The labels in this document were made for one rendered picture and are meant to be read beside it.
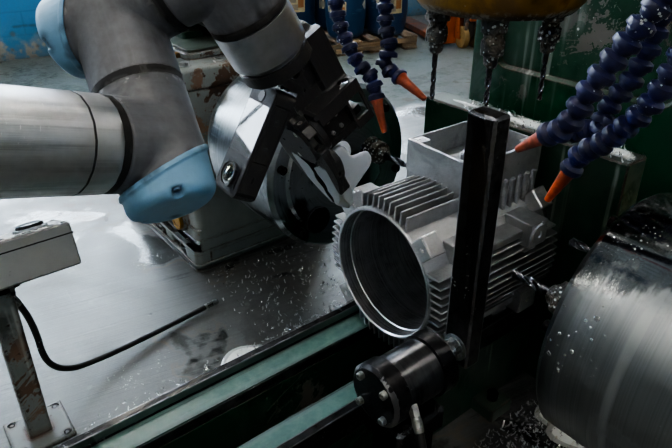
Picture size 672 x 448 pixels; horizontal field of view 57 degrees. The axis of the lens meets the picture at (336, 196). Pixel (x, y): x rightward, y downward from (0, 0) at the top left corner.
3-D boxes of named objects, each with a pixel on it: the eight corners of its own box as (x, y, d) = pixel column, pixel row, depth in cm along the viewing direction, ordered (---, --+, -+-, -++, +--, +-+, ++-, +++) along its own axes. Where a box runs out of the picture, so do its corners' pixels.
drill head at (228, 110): (288, 156, 126) (284, 31, 114) (417, 227, 100) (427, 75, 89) (174, 190, 112) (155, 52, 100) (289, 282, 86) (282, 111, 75)
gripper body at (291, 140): (379, 121, 65) (333, 26, 56) (322, 177, 62) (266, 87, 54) (333, 102, 70) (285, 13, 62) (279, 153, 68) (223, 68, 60)
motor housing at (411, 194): (438, 252, 92) (448, 132, 84) (545, 316, 79) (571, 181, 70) (330, 301, 82) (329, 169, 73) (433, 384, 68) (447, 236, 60)
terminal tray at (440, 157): (469, 167, 82) (475, 116, 79) (536, 197, 75) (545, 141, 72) (402, 192, 76) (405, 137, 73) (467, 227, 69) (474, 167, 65)
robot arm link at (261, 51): (240, 49, 51) (194, 32, 57) (266, 91, 54) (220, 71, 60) (303, -6, 53) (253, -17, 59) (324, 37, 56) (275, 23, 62)
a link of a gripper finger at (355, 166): (392, 186, 71) (363, 129, 65) (357, 223, 69) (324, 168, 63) (374, 177, 73) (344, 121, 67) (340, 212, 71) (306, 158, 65)
